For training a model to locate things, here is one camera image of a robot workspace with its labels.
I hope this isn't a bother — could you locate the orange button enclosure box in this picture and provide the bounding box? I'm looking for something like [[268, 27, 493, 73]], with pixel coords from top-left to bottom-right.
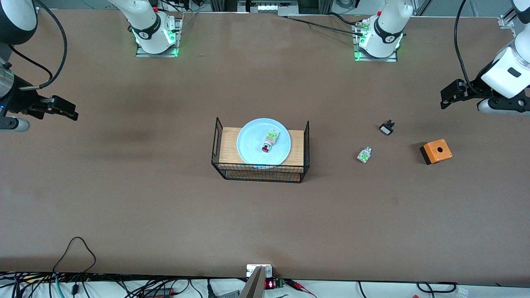
[[419, 139, 453, 166]]

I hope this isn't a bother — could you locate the light blue plate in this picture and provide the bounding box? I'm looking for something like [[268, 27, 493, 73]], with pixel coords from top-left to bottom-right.
[[236, 118, 292, 166]]

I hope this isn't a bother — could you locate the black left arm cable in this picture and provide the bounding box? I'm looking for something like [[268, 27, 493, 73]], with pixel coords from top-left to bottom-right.
[[454, 0, 475, 85]]

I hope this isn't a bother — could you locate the black wire mesh basket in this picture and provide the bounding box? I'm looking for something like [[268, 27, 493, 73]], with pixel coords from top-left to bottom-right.
[[211, 116, 311, 184]]

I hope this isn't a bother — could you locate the red clip lead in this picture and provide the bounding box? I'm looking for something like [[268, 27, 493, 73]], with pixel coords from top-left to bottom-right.
[[285, 279, 318, 298]]

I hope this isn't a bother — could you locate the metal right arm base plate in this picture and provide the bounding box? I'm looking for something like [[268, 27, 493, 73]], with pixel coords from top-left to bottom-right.
[[135, 16, 183, 58]]

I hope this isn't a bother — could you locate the aluminium frame with light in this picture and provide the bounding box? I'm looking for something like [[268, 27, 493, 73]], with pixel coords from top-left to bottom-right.
[[238, 0, 299, 17]]

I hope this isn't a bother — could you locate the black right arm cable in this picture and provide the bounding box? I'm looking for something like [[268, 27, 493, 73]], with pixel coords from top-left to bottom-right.
[[7, 0, 68, 90]]

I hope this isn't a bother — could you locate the red push button switch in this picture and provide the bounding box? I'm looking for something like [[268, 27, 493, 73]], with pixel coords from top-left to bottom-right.
[[261, 129, 281, 154]]

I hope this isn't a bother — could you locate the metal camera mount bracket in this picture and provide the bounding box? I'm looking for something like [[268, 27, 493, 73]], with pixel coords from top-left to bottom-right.
[[239, 264, 273, 298]]

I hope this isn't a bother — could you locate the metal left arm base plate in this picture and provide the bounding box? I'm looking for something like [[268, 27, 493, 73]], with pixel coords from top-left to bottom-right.
[[352, 20, 399, 63]]

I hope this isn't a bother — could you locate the black looped thin cable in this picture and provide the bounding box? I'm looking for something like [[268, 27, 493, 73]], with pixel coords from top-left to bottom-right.
[[53, 236, 97, 286]]

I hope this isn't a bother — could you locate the black cable to arm base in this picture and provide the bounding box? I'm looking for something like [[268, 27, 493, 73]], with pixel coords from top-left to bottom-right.
[[282, 12, 367, 37]]

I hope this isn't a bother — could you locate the black coiled cable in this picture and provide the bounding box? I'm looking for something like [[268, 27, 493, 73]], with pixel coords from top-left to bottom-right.
[[416, 281, 458, 294]]

